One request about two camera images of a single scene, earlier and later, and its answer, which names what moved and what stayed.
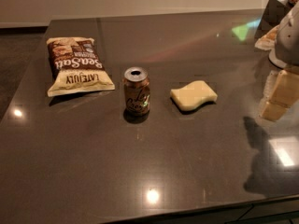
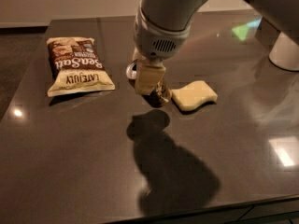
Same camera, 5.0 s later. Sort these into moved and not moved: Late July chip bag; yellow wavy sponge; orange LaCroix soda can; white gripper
Moved: white gripper; orange LaCroix soda can
Not moved: Late July chip bag; yellow wavy sponge
